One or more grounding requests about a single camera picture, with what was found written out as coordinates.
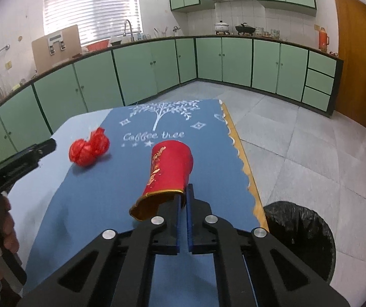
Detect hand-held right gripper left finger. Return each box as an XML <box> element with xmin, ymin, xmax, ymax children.
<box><xmin>17</xmin><ymin>195</ymin><xmax>185</xmax><ymax>307</ymax></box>

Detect brown wooden door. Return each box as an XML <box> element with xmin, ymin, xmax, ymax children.
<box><xmin>332</xmin><ymin>0</ymin><xmax>366</xmax><ymax>128</ymax></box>

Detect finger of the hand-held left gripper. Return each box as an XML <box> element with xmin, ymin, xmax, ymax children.
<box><xmin>0</xmin><ymin>139</ymin><xmax>57</xmax><ymax>181</ymax></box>

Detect red plastic basin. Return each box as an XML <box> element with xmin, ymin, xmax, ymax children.
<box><xmin>85</xmin><ymin>39</ymin><xmax>111</xmax><ymax>52</ymax></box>

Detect white lidded pot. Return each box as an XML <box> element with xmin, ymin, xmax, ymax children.
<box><xmin>214</xmin><ymin>20</ymin><xmax>231</xmax><ymax>35</ymax></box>

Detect red wrapper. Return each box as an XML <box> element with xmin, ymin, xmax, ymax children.
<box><xmin>69</xmin><ymin>127</ymin><xmax>110</xmax><ymax>167</ymax></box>

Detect wooden table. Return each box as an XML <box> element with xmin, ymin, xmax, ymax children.
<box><xmin>221</xmin><ymin>101</ymin><xmax>270</xmax><ymax>232</ymax></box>

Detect green lower kitchen cabinets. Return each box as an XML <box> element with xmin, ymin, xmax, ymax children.
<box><xmin>0</xmin><ymin>35</ymin><xmax>344</xmax><ymax>170</ymax></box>

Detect kitchen faucet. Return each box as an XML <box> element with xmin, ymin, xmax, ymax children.
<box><xmin>124</xmin><ymin>19</ymin><xmax>135</xmax><ymax>42</ymax></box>

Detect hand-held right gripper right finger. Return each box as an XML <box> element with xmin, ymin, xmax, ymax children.
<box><xmin>186</xmin><ymin>183</ymin><xmax>351</xmax><ymax>307</ymax></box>

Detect cardboard box with grey print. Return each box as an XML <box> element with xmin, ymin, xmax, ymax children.
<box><xmin>31</xmin><ymin>25</ymin><xmax>83</xmax><ymax>72</ymax></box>

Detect blue printed tablecloth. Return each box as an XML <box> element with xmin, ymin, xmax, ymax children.
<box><xmin>21</xmin><ymin>99</ymin><xmax>261</xmax><ymax>307</ymax></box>

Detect black lidded pot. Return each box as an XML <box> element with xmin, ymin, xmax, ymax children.
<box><xmin>235</xmin><ymin>23</ymin><xmax>256</xmax><ymax>35</ymax></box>

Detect white window blinds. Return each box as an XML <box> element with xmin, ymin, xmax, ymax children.
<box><xmin>43</xmin><ymin>0</ymin><xmax>142</xmax><ymax>47</ymax></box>

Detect red paper cup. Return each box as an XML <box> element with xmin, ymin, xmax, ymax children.
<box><xmin>129</xmin><ymin>140</ymin><xmax>194</xmax><ymax>222</ymax></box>

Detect red thermos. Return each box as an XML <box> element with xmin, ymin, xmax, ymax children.
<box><xmin>317</xmin><ymin>27</ymin><xmax>330</xmax><ymax>51</ymax></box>

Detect trash bin with black bag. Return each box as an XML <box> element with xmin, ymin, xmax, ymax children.
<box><xmin>262</xmin><ymin>201</ymin><xmax>337</xmax><ymax>285</ymax></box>

